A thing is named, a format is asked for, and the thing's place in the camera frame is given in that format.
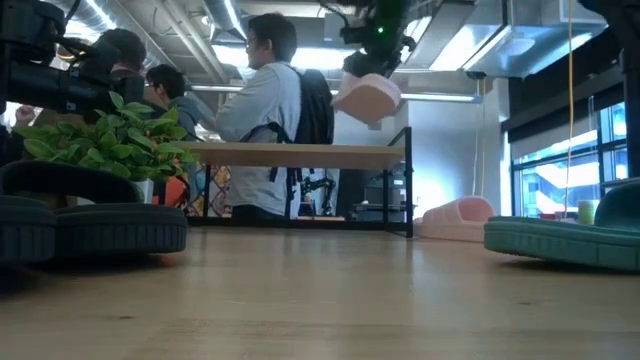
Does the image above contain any thin hanging cable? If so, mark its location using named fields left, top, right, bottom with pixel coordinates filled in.
left=563, top=0, right=576, bottom=221

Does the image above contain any orange bag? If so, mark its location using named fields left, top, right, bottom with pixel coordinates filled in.
left=152, top=174, right=190, bottom=208

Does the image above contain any black articulated stand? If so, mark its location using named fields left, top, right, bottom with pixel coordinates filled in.
left=298, top=175, right=338, bottom=218

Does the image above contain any pink slide sandal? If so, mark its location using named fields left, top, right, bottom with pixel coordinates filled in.
left=413, top=195, right=497, bottom=244
left=331, top=72, right=403, bottom=126

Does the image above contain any green plant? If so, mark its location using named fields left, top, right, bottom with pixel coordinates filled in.
left=13, top=90, right=202, bottom=205

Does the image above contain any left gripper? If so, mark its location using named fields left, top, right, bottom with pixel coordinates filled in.
left=52, top=38, right=147, bottom=108

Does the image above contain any dark equipment stack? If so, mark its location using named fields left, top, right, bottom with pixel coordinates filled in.
left=337, top=168, right=409, bottom=222

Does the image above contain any wooden shelf with black frame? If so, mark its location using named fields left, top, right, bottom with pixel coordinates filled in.
left=169, top=126, right=416, bottom=239

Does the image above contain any light green cup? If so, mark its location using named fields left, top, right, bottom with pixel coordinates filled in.
left=577, top=199, right=601, bottom=226

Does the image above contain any green slide sandal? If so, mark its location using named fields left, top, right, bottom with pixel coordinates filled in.
left=483, top=178, right=640, bottom=274

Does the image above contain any black backpack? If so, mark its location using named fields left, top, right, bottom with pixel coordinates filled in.
left=293, top=68, right=336, bottom=147

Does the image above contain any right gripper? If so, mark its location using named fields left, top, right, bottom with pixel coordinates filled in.
left=319, top=0, right=417, bottom=79

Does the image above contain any black slide sandal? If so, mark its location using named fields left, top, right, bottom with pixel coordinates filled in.
left=0, top=193, right=58, bottom=265
left=0, top=159, right=189, bottom=257

